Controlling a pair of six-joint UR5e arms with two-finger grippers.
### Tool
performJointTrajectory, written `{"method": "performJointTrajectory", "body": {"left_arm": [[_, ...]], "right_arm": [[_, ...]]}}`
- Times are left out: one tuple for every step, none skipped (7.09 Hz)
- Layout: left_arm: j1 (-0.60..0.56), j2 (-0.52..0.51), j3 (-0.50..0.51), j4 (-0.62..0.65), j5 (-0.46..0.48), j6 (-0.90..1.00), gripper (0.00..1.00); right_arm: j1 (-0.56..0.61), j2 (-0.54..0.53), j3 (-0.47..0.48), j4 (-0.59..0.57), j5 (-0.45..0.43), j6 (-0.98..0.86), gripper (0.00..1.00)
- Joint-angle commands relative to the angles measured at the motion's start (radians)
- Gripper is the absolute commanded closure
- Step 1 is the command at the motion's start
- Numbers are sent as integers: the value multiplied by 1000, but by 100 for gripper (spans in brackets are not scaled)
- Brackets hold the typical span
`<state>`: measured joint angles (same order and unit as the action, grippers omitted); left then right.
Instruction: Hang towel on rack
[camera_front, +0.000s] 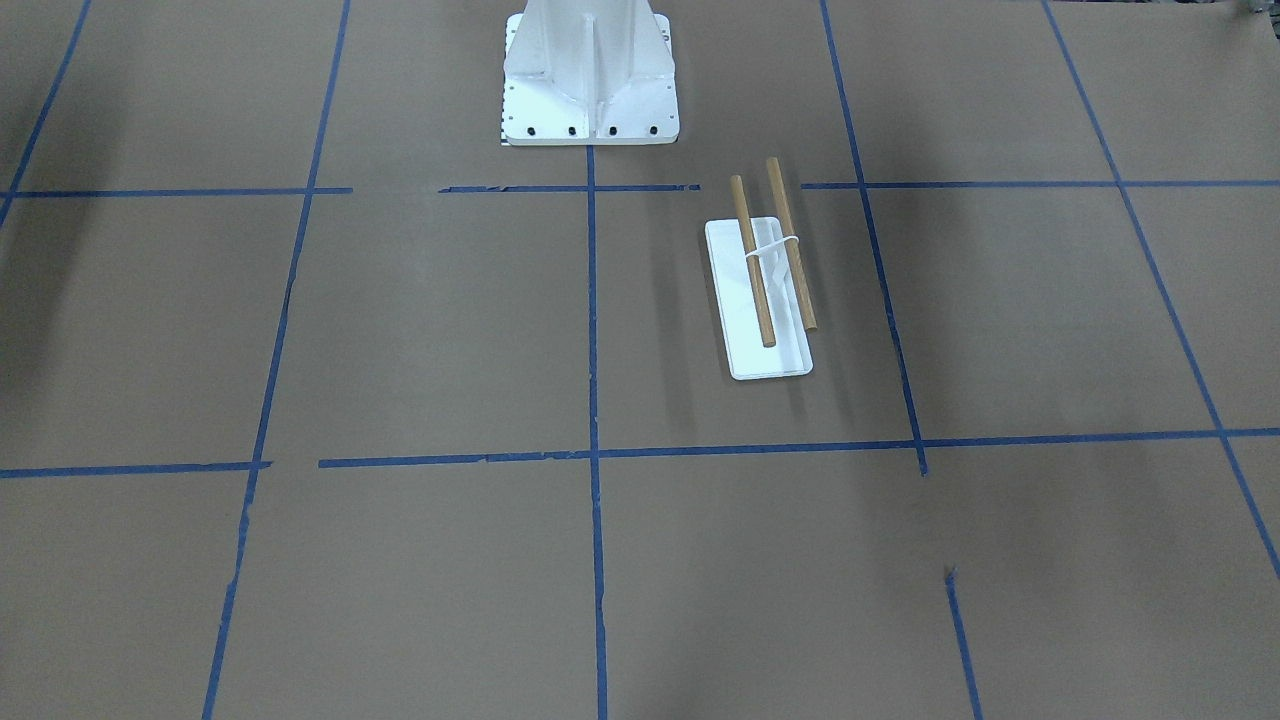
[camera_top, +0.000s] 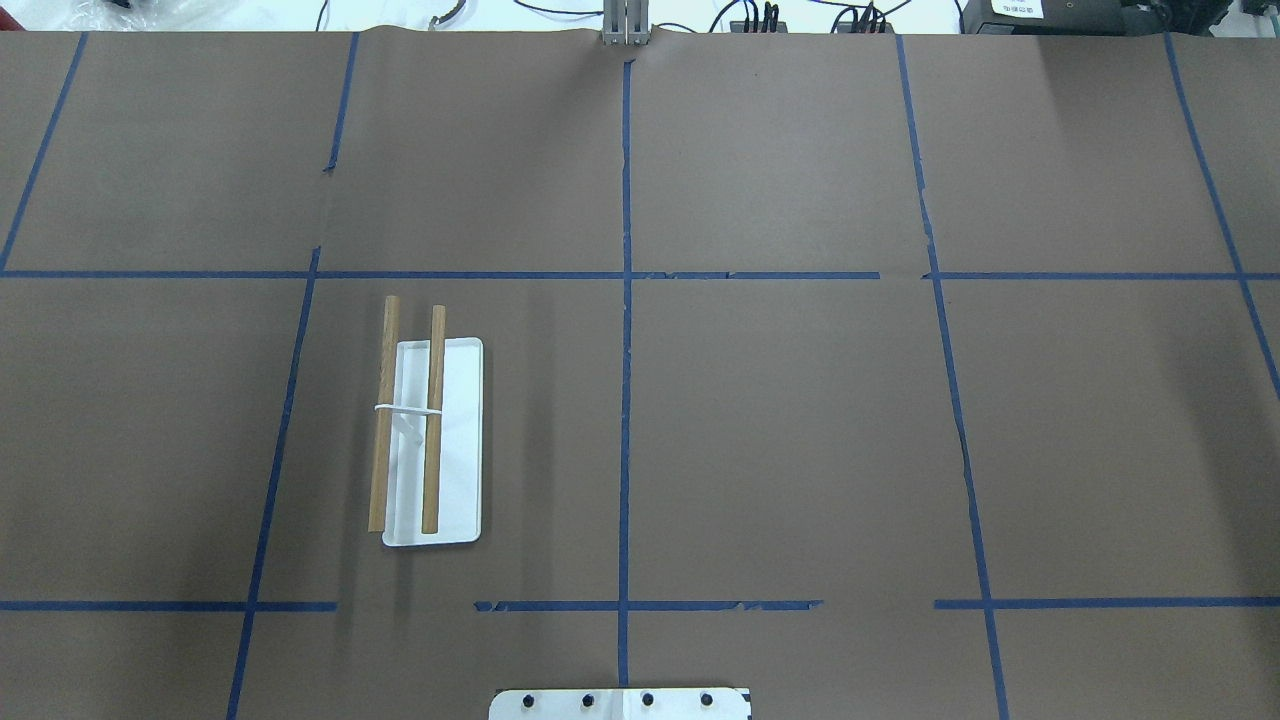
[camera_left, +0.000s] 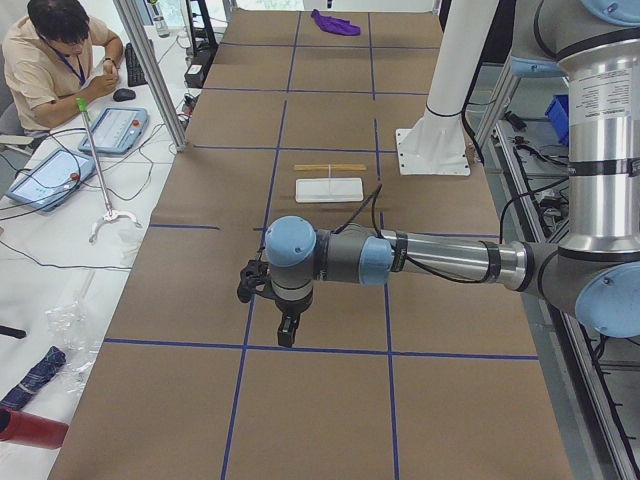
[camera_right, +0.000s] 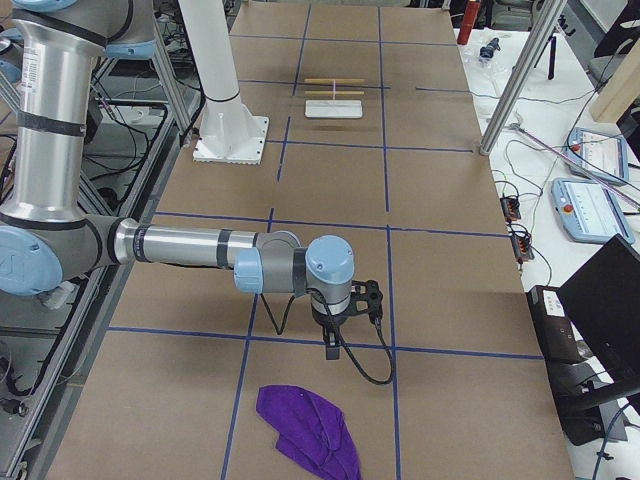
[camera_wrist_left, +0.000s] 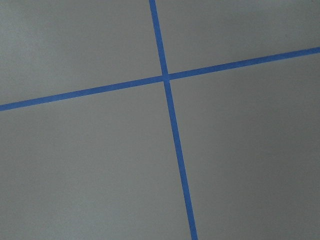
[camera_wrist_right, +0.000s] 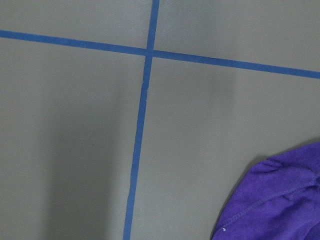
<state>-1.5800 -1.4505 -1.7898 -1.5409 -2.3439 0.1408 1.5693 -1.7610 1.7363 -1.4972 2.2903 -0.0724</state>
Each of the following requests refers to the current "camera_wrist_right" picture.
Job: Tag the purple towel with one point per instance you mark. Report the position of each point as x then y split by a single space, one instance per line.
277 199

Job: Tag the blue tape line crosswise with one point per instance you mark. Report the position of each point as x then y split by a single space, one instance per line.
158 54

